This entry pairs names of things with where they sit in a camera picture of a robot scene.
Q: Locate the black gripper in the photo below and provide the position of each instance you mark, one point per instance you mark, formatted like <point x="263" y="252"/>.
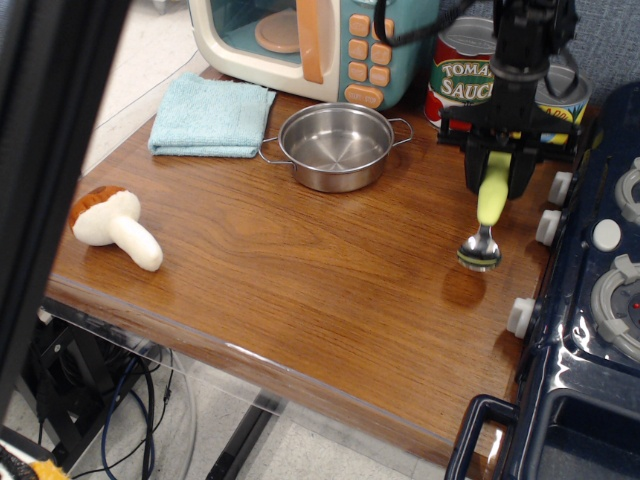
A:
<point x="510" y="121"/>

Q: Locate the yellow handled metal spoon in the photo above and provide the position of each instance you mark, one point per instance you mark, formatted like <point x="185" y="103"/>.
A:
<point x="480" y="252"/>

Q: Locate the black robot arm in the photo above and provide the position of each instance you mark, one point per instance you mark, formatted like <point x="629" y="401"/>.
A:
<point x="528" y="34"/>

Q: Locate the pineapple slices can yellow label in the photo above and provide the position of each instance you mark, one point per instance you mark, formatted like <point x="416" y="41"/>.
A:
<point x="553" y="112"/>

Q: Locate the tomato sauce can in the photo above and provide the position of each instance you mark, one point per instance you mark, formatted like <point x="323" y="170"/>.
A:
<point x="461" y="73"/>

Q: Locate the white stove knob top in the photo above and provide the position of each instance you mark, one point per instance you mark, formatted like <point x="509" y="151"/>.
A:
<point x="560" y="187"/>

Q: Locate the white stove knob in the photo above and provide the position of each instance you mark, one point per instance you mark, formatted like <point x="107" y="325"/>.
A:
<point x="520" y="316"/>
<point x="548" y="226"/>
<point x="560" y="187"/>

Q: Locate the white stove knob middle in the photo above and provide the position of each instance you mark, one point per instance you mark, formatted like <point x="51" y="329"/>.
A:
<point x="548" y="226"/>

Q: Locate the white stove knob bottom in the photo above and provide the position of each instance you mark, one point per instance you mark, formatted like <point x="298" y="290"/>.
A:
<point x="520" y="316"/>

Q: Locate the small steel pot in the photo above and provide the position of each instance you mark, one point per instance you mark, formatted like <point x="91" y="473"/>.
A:
<point x="338" y="147"/>

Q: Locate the toy microwave teal and cream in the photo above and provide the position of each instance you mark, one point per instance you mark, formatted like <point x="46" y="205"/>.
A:
<point x="323" y="50"/>

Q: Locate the dark blue toy stove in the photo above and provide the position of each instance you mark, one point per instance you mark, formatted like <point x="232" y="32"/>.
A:
<point x="576" y="415"/>

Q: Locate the light blue folded towel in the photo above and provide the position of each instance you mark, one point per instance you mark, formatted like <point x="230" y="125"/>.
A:
<point x="210" y="118"/>

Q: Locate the plush mushroom toy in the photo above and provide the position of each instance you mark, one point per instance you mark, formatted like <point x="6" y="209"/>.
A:
<point x="110" y="215"/>

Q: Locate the black table leg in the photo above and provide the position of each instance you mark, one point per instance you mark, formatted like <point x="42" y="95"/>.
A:
<point x="245" y="437"/>

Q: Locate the clear acrylic table guard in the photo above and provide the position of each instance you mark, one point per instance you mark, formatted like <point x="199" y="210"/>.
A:
<point x="216" y="378"/>

